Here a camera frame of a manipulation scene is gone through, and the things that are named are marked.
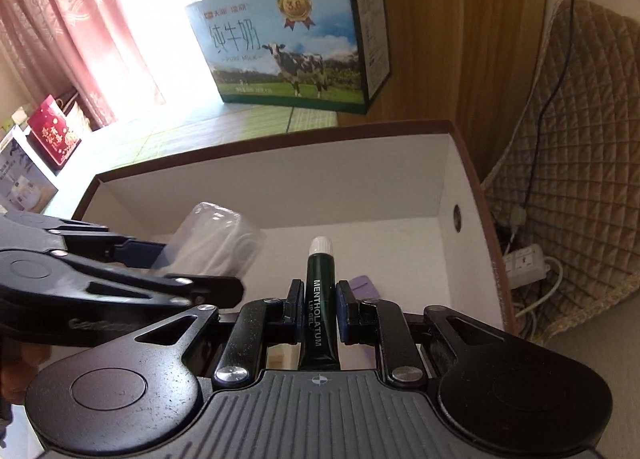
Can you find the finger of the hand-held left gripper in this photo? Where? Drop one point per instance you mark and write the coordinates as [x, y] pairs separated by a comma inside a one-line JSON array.
[[210, 291], [130, 251]]

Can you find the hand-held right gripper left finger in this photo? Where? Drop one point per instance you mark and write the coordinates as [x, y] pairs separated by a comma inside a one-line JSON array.
[[296, 306]]

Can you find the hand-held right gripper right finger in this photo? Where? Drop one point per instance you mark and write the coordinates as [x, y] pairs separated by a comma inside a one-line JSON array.
[[342, 311]]

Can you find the dark green lip gel tube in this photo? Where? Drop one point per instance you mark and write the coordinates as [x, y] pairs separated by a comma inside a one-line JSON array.
[[320, 299]]

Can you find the purple cosmetic tube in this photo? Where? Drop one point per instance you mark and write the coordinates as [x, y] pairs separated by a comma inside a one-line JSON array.
[[362, 289]]

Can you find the clear plastic cup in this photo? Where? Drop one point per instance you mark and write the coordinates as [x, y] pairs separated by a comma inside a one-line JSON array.
[[215, 239]]

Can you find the brown cardboard storage box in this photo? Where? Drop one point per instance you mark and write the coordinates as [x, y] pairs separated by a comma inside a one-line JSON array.
[[350, 179]]

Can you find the person's left hand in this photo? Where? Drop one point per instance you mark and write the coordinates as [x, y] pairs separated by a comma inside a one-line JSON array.
[[27, 355]]

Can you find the grey humidifier box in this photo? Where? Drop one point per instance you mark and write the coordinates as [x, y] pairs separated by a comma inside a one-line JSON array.
[[25, 179]]

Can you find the red gift box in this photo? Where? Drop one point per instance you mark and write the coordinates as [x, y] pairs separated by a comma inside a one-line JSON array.
[[52, 131]]

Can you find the white power strip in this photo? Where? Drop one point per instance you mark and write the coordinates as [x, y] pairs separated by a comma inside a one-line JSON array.
[[525, 264]]

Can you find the bright window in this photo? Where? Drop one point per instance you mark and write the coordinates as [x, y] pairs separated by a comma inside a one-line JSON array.
[[165, 29]]

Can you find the pink curtain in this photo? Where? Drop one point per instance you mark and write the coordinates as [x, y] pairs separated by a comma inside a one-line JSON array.
[[75, 14]]

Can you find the blue milk carton box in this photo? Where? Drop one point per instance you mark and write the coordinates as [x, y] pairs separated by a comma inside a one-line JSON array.
[[280, 49]]

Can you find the brown wooden panel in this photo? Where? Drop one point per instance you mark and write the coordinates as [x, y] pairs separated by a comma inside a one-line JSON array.
[[450, 39]]

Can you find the beige quilted pad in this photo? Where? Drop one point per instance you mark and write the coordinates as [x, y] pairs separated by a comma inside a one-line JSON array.
[[590, 139]]

